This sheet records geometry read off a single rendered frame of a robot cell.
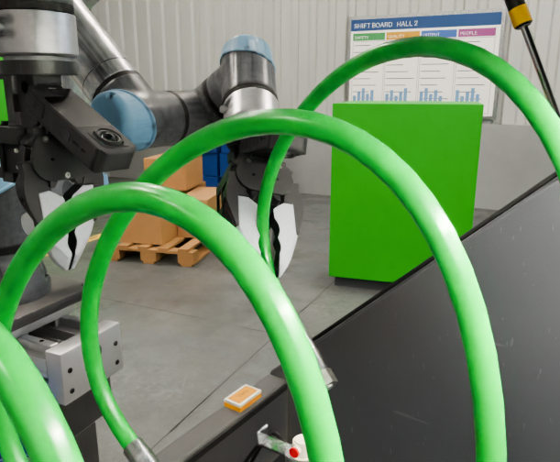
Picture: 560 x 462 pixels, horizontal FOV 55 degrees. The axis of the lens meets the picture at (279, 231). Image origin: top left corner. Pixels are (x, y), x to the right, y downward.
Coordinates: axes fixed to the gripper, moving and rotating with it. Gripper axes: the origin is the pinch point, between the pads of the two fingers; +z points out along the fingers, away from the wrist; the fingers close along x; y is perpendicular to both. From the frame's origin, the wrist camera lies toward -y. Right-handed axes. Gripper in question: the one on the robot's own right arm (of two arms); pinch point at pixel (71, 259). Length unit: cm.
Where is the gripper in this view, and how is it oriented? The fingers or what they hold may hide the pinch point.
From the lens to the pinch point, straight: 61.2
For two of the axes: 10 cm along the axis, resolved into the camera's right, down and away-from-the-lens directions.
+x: -5.7, 2.1, -7.9
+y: -8.2, -1.5, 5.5
